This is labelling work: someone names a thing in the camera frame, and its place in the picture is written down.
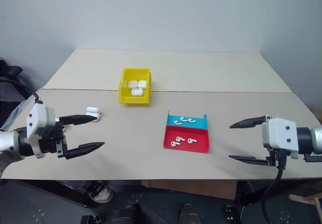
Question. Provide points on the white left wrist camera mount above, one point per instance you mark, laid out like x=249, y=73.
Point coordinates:
x=37, y=115

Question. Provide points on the white and brown sneaker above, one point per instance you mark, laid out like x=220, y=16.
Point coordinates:
x=100, y=193

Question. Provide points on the black table leg frame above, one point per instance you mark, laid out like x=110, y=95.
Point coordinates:
x=63, y=193

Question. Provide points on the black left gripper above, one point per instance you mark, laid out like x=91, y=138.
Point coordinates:
x=51, y=139

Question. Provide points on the light wooden frame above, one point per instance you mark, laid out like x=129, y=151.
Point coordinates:
x=305, y=198

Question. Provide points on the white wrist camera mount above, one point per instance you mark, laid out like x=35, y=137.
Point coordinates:
x=37, y=115
x=278, y=136

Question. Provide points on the yellow plastic bin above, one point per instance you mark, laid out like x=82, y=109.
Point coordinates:
x=125, y=99

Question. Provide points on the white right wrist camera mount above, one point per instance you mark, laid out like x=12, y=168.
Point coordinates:
x=278, y=136

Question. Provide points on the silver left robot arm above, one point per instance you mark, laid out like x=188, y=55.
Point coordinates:
x=8, y=141

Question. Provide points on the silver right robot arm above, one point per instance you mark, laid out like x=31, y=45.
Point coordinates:
x=314, y=139

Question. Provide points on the black office chair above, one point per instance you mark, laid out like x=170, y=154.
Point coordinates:
x=7, y=93

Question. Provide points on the blue plastic tray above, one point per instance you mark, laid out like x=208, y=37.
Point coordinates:
x=198, y=123

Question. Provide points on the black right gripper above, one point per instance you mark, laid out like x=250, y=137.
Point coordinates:
x=273, y=157

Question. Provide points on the red plastic tray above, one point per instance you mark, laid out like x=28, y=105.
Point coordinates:
x=186, y=148

